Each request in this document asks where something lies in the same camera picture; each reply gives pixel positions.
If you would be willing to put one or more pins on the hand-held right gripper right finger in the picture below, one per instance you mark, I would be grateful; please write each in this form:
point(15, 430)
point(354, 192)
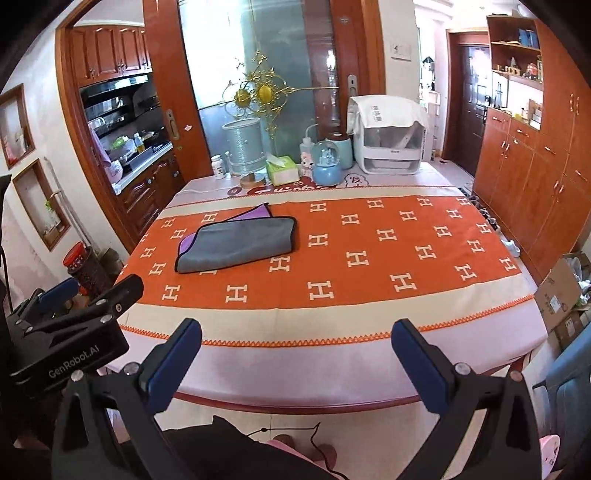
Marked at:
point(422, 369)

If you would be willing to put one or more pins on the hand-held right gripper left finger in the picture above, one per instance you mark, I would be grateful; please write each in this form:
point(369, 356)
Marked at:
point(171, 367)

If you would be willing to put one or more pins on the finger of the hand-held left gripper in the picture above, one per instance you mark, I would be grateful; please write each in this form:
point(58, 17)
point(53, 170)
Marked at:
point(57, 293)
point(111, 302)

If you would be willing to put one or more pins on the grey and purple towel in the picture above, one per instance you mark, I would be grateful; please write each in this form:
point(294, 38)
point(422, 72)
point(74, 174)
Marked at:
point(240, 242)

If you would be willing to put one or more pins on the dark woven bin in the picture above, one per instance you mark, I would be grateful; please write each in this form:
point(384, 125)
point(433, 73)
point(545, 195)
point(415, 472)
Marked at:
point(92, 274)

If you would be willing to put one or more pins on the red lidded container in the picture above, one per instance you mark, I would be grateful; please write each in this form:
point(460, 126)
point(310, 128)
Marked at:
point(76, 256)

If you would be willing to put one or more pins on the orange patterned tablecloth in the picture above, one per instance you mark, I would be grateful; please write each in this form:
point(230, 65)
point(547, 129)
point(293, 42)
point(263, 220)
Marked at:
point(369, 277)

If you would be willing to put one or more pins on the person's dark clothing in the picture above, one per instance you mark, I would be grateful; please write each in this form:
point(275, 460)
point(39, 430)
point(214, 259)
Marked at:
point(240, 454)

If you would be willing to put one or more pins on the wooden kitchen base cabinet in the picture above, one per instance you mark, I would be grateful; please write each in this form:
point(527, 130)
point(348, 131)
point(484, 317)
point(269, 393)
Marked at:
point(147, 184)

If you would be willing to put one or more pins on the pink slipper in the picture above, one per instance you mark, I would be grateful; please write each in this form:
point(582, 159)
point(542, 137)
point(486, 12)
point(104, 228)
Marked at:
point(295, 446)
point(550, 454)

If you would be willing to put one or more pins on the blue chair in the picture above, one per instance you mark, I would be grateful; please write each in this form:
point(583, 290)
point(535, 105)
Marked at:
point(570, 383)

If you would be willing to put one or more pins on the cardboard box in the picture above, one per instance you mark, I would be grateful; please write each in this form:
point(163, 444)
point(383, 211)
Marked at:
point(561, 295)

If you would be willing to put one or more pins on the white pill bottle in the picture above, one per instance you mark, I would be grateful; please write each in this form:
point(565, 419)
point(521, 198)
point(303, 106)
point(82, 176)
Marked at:
point(218, 168)

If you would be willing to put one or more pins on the black range hood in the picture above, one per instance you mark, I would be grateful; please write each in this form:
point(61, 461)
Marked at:
point(117, 101)

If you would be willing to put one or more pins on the silver cylindrical table lamp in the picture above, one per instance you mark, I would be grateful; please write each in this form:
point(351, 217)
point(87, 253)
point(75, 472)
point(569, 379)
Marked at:
point(244, 145)

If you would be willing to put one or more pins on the red printed mat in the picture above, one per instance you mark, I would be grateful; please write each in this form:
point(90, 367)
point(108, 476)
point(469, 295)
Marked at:
point(286, 188)

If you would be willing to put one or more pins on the green tissue box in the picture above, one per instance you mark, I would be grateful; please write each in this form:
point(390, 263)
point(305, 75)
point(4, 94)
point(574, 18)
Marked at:
point(282, 173)

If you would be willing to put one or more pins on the blue snow globe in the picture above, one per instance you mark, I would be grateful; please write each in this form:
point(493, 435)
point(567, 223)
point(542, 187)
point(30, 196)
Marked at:
point(327, 170)

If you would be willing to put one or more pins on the white countertop appliance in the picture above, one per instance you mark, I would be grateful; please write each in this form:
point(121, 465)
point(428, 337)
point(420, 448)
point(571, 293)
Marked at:
point(390, 150)

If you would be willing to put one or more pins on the tall wooden storage cabinet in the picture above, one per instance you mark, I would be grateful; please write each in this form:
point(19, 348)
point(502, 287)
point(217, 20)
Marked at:
point(540, 175)

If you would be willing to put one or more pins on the pink and white toy figure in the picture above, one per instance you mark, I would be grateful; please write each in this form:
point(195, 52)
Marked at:
point(307, 165)

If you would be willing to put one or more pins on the teal kettle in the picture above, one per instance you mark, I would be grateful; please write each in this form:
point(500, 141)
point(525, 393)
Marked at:
point(342, 147)

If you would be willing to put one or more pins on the clear spray bottle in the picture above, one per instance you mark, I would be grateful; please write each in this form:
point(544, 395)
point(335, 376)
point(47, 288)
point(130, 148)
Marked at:
point(307, 147)

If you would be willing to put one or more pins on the gold floral ornament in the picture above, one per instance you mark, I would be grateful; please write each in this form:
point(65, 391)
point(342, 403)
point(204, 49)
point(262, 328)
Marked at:
point(264, 92)

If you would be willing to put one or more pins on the white cloth cover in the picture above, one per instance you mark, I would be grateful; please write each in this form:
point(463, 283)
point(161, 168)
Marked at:
point(388, 110)

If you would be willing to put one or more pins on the frosted glass sliding door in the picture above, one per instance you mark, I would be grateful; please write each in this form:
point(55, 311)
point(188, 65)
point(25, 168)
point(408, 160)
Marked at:
point(217, 55)

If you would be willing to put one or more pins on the dark entrance door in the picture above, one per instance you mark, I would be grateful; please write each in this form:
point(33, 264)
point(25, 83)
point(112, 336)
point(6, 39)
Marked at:
point(471, 101)

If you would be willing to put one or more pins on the wood framed wall niche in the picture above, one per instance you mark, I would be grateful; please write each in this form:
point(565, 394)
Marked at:
point(41, 205)
point(16, 127)

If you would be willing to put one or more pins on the wooden kitchen wall cabinet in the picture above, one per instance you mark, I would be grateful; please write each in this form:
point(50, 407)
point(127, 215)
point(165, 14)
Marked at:
point(108, 53)

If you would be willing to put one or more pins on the white light switch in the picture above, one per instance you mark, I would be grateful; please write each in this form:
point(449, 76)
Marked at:
point(400, 50)

